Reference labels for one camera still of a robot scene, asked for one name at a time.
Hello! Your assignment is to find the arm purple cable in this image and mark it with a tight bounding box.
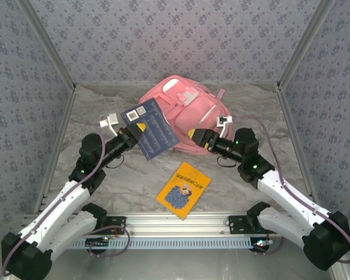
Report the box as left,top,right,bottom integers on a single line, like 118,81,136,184
232,114,350,265
1,132,107,278

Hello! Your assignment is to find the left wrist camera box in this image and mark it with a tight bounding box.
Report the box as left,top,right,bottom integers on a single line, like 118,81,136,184
99,113,121,137

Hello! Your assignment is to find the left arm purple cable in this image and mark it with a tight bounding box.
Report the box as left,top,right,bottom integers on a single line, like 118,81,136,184
1,132,107,278

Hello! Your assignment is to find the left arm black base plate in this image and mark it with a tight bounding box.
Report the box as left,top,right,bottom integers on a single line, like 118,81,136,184
72,216,127,235

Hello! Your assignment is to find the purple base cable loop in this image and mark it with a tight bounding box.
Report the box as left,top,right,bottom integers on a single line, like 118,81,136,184
87,224,131,258
255,233,289,256

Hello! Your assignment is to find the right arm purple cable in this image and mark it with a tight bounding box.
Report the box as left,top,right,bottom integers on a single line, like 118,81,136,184
232,114,350,265

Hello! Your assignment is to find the pink student backpack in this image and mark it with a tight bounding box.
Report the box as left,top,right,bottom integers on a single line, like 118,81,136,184
137,75,232,156

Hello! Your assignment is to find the thin navy booklet white print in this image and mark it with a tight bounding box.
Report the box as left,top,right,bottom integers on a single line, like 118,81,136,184
120,97,180,161

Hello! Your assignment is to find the grey metal panel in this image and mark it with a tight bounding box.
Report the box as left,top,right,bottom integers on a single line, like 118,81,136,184
51,247,336,280

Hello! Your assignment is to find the aluminium frame post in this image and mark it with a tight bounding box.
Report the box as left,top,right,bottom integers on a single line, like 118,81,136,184
17,0,77,92
276,0,337,92

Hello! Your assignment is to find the aluminium lower frame leg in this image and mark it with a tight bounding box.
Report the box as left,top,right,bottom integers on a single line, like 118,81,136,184
331,262,350,280

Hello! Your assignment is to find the black controller board with LEDs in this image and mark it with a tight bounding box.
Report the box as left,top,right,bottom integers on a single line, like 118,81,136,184
251,238,274,253
85,237,110,254

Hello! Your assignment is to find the aluminium mounting rail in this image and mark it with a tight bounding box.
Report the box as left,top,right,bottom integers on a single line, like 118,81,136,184
19,212,338,237

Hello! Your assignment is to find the pale blue slotted cable duct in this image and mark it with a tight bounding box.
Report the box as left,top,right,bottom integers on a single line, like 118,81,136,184
66,237,259,251

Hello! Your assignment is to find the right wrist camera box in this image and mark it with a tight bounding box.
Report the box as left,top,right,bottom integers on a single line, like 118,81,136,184
215,115,233,138

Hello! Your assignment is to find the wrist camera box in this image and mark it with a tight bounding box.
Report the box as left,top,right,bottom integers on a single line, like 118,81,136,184
99,113,121,137
215,115,233,138

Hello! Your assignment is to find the orange book blue illustration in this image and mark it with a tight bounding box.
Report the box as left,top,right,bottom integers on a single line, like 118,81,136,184
156,162,212,221

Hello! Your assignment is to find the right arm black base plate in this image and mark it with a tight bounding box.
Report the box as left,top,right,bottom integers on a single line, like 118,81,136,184
227,215,282,235

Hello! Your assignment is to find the aluminium side rail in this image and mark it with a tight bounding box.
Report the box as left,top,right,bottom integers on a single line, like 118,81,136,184
275,86,322,213
31,87,77,215

